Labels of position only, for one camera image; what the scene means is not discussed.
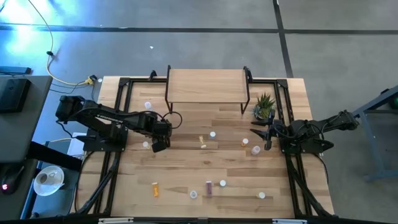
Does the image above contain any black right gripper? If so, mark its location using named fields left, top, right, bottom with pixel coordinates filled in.
left=249, top=109, right=289, bottom=151

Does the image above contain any potted green succulent plant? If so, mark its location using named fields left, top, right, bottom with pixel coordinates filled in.
left=251, top=91, right=277, bottom=121

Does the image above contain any white paper sheet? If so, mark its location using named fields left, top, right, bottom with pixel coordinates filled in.
left=67, top=132, right=88, bottom=158

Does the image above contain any black desk beam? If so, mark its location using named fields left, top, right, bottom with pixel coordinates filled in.
left=27, top=141, right=83, bottom=172

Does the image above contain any grey metal stand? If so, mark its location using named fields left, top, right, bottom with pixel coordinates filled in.
left=353, top=84, right=398, bottom=183

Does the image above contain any grey desk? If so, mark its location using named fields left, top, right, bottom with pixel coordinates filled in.
left=0, top=75, right=53, bottom=164

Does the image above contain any black box device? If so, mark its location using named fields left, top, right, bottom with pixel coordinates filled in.
left=0, top=78, right=32, bottom=113

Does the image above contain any dark flat bar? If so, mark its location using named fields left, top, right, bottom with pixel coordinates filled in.
left=0, top=65, right=32, bottom=75

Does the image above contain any black computer mouse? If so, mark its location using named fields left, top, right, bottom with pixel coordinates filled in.
left=0, top=164, right=25, bottom=196

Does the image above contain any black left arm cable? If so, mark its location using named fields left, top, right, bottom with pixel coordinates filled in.
left=141, top=110, right=183, bottom=130

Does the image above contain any black metal table frame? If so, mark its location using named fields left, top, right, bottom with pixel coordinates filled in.
left=70, top=75, right=336, bottom=218

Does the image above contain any wooden shelf with black frame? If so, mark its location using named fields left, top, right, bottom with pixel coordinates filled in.
left=164, top=64, right=254, bottom=115

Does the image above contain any thin black floor cable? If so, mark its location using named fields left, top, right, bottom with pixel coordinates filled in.
left=49, top=81, right=97, bottom=105

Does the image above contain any silver bracket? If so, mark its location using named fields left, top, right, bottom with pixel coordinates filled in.
left=272, top=218, right=308, bottom=224
left=98, top=217, right=134, bottom=224

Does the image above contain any yellow floor cable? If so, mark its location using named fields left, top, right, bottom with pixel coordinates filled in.
left=27, top=0, right=90, bottom=86

